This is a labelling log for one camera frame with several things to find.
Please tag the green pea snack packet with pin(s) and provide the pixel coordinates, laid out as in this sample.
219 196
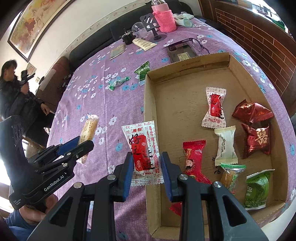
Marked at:
256 188

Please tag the green notebook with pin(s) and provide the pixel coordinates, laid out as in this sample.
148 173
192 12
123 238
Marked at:
117 51

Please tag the black cup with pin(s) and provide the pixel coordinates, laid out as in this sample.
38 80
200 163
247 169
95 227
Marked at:
127 38

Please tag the orange and green snack packet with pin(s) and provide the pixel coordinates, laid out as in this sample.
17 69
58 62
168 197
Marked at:
231 177

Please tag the brown armchair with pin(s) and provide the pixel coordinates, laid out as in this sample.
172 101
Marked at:
53 76

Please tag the dark red snack packet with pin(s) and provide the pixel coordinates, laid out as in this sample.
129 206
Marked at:
252 112

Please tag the clear plastic cup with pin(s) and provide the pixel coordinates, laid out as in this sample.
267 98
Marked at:
138 29

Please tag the black hand-held device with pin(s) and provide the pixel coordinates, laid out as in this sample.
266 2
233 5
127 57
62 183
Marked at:
25 77

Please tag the white wall socket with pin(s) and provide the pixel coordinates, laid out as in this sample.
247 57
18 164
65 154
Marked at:
39 80

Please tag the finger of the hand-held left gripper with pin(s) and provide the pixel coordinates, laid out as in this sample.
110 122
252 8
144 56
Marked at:
69 144
81 149

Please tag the white and red snack packet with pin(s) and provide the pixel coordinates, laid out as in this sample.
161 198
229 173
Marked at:
214 109
144 148

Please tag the small wall plaque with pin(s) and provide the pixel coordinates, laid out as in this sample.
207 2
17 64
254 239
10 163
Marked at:
31 67

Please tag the cream-coloured tube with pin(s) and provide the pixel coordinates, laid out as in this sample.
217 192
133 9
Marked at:
144 43

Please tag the pink knitted-sleeve bottle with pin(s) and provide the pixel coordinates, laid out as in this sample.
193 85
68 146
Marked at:
163 17

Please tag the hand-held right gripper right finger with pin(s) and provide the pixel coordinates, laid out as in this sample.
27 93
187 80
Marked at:
166 177

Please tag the purple-framed eyeglasses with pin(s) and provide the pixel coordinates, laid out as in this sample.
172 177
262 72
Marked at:
200 44

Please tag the green twist-wrapped candy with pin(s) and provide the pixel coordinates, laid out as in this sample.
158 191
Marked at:
118 82

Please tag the plain red snack packet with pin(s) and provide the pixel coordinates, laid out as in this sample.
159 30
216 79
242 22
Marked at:
175 207

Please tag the black leather sofa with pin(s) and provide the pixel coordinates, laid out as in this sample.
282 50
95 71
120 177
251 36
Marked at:
97 44

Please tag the dark red packet gold character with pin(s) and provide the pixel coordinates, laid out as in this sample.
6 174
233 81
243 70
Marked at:
256 140

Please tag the light green cloth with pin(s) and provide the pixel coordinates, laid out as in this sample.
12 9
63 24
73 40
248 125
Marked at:
183 18

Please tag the purple floral tablecloth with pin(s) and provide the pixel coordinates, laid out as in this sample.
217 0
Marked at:
104 111

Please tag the red cartoon figure snack packet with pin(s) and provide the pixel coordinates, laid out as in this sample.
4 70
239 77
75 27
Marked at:
194 160

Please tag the framed wall painting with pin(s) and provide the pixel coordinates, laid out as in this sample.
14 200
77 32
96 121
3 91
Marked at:
34 25

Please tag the beige snack packet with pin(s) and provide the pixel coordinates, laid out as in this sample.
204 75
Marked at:
89 127

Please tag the cream white snack packet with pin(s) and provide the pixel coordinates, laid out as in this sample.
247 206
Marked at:
225 146

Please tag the shallow cardboard box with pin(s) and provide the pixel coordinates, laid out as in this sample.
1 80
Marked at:
180 111

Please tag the black smartphone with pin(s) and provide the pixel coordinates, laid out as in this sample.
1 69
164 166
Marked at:
181 52

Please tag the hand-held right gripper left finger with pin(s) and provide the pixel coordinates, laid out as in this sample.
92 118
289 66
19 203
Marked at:
128 177

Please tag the black phone stand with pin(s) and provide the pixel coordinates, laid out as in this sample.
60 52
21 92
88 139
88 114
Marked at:
151 23

